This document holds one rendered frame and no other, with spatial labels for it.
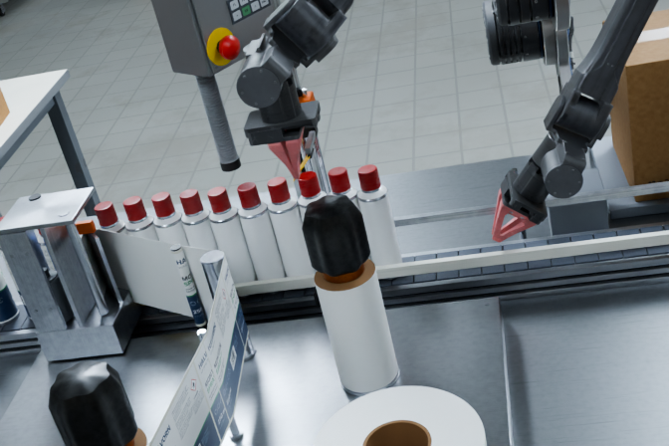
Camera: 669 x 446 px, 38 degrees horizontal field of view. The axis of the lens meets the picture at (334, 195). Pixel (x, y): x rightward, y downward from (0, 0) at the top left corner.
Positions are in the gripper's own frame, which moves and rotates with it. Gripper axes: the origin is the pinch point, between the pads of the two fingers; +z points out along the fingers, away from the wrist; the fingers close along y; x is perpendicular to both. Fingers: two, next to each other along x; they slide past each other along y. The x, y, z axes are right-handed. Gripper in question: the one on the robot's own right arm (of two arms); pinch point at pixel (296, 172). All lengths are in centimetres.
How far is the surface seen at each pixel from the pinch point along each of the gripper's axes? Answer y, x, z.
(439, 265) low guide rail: 16.6, 14.3, 27.8
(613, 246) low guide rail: 45, 14, 28
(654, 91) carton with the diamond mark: 57, 35, 12
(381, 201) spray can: 9.1, 16.5, 15.5
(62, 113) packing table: -119, 188, 52
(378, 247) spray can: 7.0, 16.2, 23.8
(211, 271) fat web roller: -16.2, -1.4, 13.5
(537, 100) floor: 52, 279, 116
